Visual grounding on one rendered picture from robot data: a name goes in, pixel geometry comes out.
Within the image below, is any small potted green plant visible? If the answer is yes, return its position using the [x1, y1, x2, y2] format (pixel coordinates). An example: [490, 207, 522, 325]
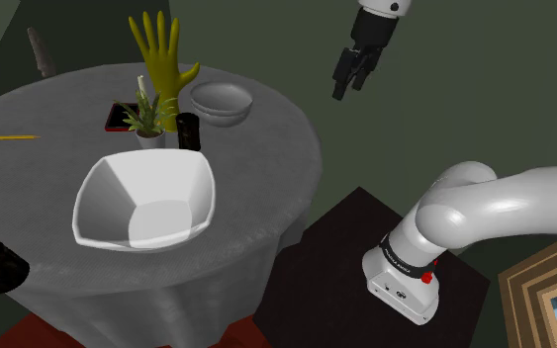
[114, 74, 179, 150]

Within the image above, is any black cylinder cup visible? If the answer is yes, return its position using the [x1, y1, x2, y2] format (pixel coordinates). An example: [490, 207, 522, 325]
[175, 112, 203, 152]

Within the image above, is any grey round bowl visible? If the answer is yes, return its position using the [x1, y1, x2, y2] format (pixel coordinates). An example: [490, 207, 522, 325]
[189, 80, 254, 129]

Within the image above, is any wooden framed wall picture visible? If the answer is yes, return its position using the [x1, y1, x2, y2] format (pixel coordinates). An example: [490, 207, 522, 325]
[498, 234, 557, 348]

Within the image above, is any round grey clothed table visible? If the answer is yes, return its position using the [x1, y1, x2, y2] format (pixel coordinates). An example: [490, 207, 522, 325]
[0, 62, 324, 348]

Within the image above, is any large white square bowl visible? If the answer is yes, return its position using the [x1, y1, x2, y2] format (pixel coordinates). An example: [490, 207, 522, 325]
[71, 147, 217, 253]

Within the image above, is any yellow hand figure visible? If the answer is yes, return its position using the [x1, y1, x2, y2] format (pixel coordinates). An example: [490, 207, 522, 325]
[128, 10, 201, 133]

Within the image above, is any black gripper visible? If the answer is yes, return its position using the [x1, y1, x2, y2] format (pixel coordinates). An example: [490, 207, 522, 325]
[330, 8, 400, 102]

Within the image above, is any dark robot stand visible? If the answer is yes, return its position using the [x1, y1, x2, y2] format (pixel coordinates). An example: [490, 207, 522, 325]
[251, 186, 492, 348]

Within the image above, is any red framed black tablet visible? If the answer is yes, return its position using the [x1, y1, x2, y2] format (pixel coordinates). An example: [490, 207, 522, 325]
[104, 101, 140, 133]

